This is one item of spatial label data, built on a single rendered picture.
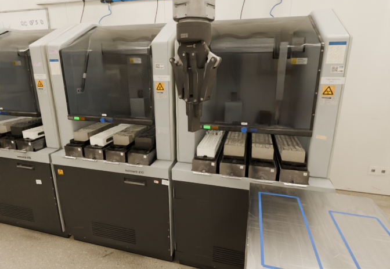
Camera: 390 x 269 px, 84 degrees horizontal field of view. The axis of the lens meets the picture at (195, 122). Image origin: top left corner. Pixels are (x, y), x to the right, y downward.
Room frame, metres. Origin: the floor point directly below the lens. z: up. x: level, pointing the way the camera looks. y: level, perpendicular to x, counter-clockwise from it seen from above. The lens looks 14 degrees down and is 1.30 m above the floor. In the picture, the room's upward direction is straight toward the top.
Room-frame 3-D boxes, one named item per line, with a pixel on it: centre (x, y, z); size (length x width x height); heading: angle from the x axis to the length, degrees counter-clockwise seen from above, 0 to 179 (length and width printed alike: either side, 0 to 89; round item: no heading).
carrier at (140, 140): (1.28, 0.32, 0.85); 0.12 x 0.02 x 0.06; 76
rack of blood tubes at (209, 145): (1.28, -0.10, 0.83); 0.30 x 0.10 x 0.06; 166
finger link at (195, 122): (0.50, 0.00, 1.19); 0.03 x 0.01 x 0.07; 143
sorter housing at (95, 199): (1.76, 0.43, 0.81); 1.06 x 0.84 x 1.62; 166
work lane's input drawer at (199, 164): (1.41, -0.13, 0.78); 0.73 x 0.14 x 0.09; 166
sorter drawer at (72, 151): (1.62, 0.70, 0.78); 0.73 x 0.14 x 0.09; 166
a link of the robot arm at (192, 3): (0.50, 0.00, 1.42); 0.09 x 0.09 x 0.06
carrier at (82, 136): (1.39, 0.76, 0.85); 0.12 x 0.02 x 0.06; 76
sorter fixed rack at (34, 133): (1.59, 1.13, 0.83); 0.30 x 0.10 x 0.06; 166
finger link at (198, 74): (0.49, -0.01, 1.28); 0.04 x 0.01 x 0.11; 143
